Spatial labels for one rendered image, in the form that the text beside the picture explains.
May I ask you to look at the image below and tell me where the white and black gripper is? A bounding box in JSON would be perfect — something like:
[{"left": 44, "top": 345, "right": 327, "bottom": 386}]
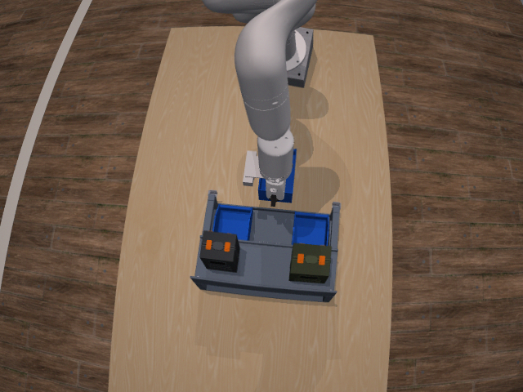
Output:
[{"left": 266, "top": 180, "right": 286, "bottom": 207}]

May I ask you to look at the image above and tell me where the dark green tool case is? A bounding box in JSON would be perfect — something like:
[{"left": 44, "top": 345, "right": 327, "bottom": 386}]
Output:
[{"left": 289, "top": 243, "right": 332, "bottom": 283}]

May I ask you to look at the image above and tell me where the blue bin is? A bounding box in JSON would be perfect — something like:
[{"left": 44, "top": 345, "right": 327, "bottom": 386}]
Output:
[
  {"left": 258, "top": 149, "right": 297, "bottom": 203},
  {"left": 292, "top": 212, "right": 329, "bottom": 246},
  {"left": 212, "top": 205, "right": 253, "bottom": 241}
]

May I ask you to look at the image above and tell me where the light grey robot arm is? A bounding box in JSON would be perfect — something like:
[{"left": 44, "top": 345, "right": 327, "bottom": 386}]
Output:
[{"left": 202, "top": 0, "right": 317, "bottom": 186}]

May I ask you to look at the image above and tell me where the black tool case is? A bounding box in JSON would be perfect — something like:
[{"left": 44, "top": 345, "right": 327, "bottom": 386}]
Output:
[{"left": 200, "top": 230, "right": 240, "bottom": 273}]

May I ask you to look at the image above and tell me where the grey shelf rack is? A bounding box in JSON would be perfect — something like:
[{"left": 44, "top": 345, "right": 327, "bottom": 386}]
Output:
[{"left": 190, "top": 189, "right": 341, "bottom": 302}]

